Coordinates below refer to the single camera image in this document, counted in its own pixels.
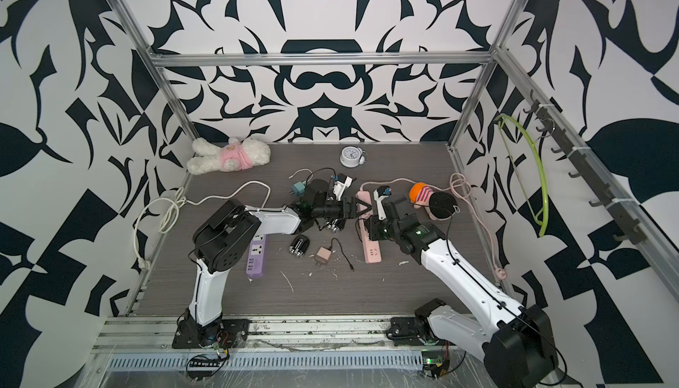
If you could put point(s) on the white plush toy pink outfit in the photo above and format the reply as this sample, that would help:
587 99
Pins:
235 156

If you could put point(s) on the small white alarm clock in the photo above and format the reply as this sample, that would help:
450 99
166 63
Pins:
352 157

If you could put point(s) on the black wall hook rack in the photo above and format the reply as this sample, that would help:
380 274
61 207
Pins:
632 221

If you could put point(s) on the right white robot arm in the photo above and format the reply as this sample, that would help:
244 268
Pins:
515 343

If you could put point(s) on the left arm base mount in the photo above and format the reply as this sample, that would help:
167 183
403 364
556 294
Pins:
222 333

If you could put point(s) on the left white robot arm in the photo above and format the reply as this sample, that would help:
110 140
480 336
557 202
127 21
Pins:
225 238

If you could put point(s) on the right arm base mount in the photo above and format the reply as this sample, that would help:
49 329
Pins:
415 331

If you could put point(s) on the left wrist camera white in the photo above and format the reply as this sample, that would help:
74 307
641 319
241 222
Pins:
341 184

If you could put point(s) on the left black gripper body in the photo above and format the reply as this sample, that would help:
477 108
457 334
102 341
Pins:
335 209

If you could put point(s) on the aluminium frame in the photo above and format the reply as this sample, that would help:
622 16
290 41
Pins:
461 70

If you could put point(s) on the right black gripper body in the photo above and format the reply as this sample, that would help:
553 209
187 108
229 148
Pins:
380 229

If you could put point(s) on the purple power strip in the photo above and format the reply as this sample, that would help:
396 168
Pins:
256 257

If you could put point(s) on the pink power strip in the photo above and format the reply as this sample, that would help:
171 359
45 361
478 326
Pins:
372 253

